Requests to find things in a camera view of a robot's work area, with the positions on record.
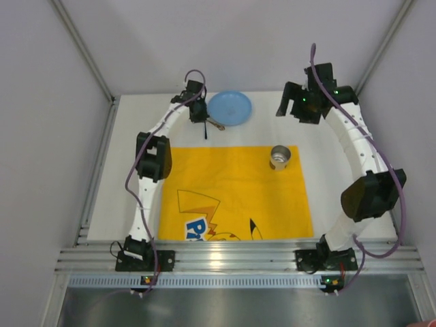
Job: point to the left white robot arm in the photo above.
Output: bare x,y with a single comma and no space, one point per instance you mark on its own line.
152,165

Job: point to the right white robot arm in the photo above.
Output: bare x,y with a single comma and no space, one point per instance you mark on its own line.
375,187

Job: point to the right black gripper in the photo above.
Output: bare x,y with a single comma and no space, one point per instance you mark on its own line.
303,106

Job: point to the metal cup with paper sleeve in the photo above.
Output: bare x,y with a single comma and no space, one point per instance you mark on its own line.
279,157

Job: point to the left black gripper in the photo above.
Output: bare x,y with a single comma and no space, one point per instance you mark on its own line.
199,114

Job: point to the perforated grey cable tray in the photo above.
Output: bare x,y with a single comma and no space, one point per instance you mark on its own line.
169,281

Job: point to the blue plastic plate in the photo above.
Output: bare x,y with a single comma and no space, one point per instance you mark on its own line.
230,108

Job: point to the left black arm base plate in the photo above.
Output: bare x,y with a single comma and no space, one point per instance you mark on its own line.
127,263

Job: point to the yellow Pikachu placemat cloth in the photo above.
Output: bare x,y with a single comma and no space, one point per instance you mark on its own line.
232,193

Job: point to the blue metal fork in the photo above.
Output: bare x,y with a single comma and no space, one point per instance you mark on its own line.
205,131

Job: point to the gold spoon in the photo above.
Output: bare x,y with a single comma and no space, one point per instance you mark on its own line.
218,126

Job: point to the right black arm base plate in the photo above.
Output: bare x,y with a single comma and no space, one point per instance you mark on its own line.
310,261

